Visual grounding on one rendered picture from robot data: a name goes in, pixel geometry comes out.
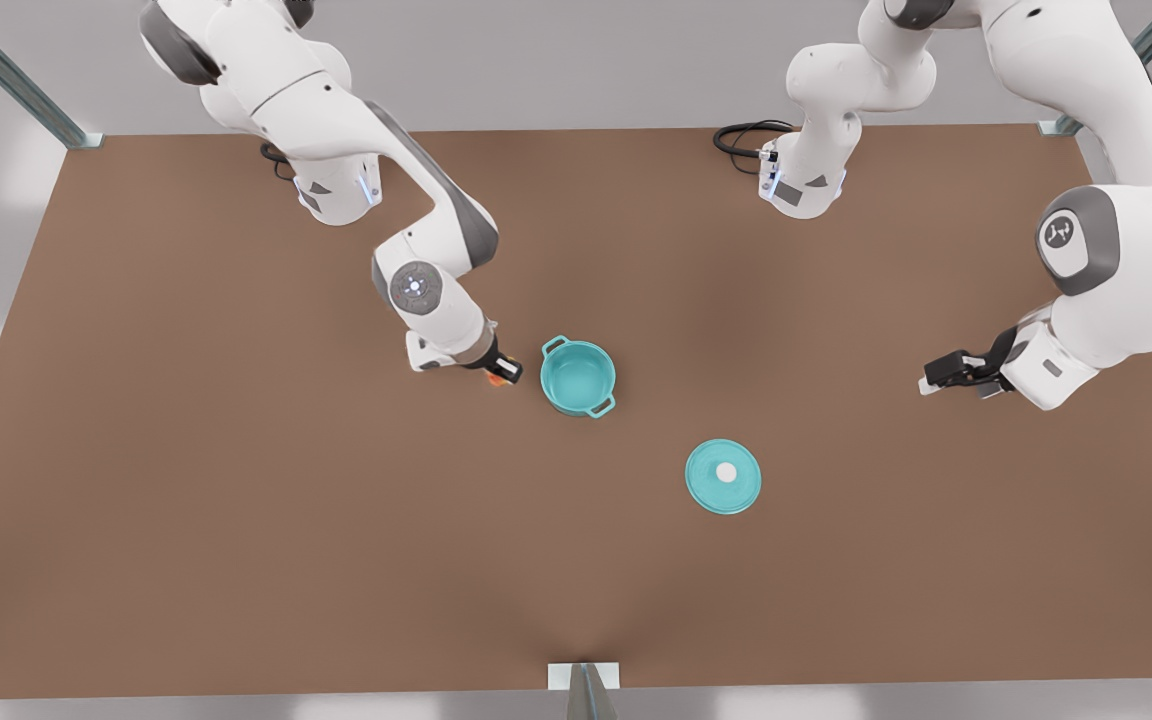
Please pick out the teal pot lid white knob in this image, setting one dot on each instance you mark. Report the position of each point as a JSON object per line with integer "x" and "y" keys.
{"x": 723, "y": 476}

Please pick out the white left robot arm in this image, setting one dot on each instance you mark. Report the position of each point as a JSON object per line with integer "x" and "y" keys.
{"x": 1116, "y": 290}

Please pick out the orange potato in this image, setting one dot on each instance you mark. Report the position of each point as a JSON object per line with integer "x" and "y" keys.
{"x": 502, "y": 379}

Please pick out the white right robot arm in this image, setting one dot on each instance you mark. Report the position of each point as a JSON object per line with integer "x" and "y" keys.
{"x": 306, "y": 100}

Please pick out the silver frame post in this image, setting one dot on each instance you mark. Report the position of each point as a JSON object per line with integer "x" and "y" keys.
{"x": 1141, "y": 45}
{"x": 11, "y": 75}
{"x": 585, "y": 690}

